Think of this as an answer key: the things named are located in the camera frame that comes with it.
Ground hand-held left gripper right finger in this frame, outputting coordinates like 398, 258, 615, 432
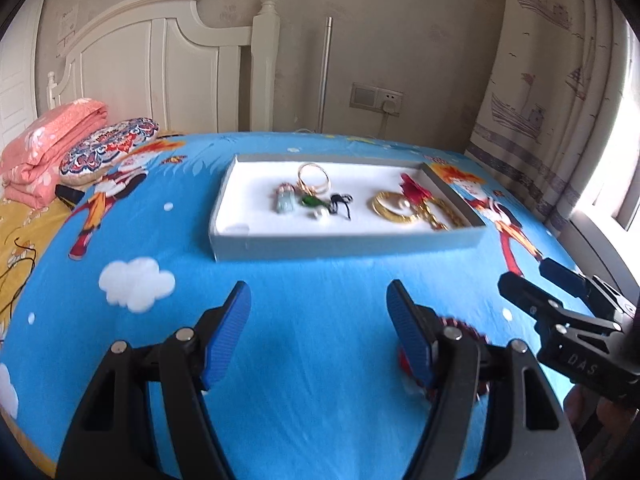
386, 279, 583, 480

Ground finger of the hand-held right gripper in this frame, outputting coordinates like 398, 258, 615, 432
539, 257, 608, 303
497, 270, 623, 342

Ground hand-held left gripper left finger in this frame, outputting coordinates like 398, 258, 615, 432
57, 280, 252, 480

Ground dark red bead bracelet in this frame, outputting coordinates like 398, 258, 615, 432
397, 317, 488, 403

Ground grey box white inside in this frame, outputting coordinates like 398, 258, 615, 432
208, 154, 487, 263

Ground gold chain with charm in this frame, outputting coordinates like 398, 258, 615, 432
424, 198, 467, 232

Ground red bangle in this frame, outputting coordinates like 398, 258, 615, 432
400, 173, 432, 202

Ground jade pendant with pink cord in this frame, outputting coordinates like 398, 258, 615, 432
273, 182, 297, 214

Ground rose gold bangle rings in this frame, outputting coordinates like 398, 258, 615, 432
298, 162, 332, 195

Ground person's right hand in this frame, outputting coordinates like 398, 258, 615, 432
564, 384, 640, 467

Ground grey window ledge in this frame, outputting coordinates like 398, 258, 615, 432
560, 209, 640, 292

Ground blue cartoon printed blanket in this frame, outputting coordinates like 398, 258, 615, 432
0, 131, 603, 480

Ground ship printed curtain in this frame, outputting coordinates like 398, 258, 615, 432
462, 0, 640, 232

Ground black object with yellow trim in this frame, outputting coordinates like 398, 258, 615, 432
55, 183, 84, 209

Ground patterned round pillow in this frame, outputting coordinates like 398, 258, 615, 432
59, 117, 160, 179

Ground yellow printed bedsheet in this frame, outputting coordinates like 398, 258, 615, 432
0, 197, 77, 311

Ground folded pink floral quilt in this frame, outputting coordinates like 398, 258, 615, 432
0, 99, 110, 207

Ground silver metal pole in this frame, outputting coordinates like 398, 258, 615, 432
317, 16, 334, 134

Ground white wooden headboard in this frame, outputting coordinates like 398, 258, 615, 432
46, 0, 281, 134

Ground white panelled door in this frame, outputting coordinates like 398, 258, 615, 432
0, 0, 54, 142

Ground gold bracelet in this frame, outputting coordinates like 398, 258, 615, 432
371, 190, 427, 224

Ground green pendant with black cord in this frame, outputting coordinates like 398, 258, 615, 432
301, 191, 354, 222

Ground grey wall switch panel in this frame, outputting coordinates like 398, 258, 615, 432
350, 82, 404, 111

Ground paper notice on wall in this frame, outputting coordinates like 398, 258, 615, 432
57, 5, 81, 47

